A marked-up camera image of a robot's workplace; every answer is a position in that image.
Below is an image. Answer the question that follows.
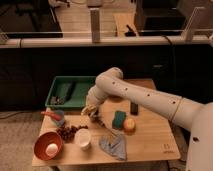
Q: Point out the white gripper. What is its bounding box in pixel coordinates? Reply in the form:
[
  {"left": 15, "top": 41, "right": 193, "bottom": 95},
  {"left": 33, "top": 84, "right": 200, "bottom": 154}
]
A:
[{"left": 86, "top": 97, "right": 104, "bottom": 116}]

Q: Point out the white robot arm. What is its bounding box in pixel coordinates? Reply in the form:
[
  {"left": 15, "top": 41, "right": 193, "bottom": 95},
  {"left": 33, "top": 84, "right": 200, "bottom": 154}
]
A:
[{"left": 82, "top": 67, "right": 213, "bottom": 171}]

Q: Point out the white metal cup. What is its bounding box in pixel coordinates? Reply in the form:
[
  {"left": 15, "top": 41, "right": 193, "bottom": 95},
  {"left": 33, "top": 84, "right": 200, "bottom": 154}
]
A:
[{"left": 74, "top": 129, "right": 91, "bottom": 150}]

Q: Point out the black tool in tray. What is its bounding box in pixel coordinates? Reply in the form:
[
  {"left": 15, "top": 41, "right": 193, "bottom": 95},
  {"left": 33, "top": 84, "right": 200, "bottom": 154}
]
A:
[{"left": 65, "top": 82, "right": 76, "bottom": 101}]

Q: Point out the green plastic tray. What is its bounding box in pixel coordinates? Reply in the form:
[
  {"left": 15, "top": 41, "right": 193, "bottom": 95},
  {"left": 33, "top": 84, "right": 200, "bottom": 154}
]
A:
[{"left": 45, "top": 76, "right": 95, "bottom": 110}]

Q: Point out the green sponge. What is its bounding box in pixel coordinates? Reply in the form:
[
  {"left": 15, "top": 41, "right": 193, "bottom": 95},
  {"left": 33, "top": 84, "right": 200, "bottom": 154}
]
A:
[{"left": 112, "top": 111, "right": 126, "bottom": 129}]

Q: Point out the small black block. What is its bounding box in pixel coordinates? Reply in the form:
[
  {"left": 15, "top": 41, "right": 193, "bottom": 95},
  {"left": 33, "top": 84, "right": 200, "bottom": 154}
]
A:
[{"left": 130, "top": 102, "right": 138, "bottom": 115}]

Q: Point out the bunch of dark grapes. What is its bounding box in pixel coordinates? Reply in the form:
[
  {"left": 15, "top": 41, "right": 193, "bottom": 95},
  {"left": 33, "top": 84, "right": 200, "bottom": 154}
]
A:
[{"left": 56, "top": 125, "right": 88, "bottom": 141}]

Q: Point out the orange fruit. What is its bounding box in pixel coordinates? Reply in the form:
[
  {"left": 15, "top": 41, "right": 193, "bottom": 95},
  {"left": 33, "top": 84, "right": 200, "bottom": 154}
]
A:
[{"left": 123, "top": 118, "right": 136, "bottom": 132}]

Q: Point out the blue grey cloth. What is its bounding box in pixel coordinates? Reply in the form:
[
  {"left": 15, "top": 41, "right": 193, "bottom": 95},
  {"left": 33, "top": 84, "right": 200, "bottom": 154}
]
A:
[{"left": 99, "top": 133, "right": 127, "bottom": 161}]

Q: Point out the wooden table board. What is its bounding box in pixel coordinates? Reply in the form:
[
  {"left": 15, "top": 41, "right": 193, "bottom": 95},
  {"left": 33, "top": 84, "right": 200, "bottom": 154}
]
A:
[{"left": 32, "top": 98, "right": 180, "bottom": 166}]

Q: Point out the white egg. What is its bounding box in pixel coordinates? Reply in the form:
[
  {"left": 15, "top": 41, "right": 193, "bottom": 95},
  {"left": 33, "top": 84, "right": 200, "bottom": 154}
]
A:
[{"left": 45, "top": 143, "right": 58, "bottom": 156}]

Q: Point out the orange bowl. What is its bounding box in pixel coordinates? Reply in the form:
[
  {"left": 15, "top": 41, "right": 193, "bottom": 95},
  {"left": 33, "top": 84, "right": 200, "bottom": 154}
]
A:
[{"left": 34, "top": 132, "right": 63, "bottom": 161}]

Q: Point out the black monitor box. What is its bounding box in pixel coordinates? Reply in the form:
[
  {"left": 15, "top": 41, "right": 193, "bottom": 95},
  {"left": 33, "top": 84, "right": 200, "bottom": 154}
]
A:
[{"left": 134, "top": 0, "right": 185, "bottom": 30}]

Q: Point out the grey vertical post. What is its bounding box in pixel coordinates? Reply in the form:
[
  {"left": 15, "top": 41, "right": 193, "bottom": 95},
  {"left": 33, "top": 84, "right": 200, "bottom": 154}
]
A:
[{"left": 90, "top": 8, "right": 100, "bottom": 43}]

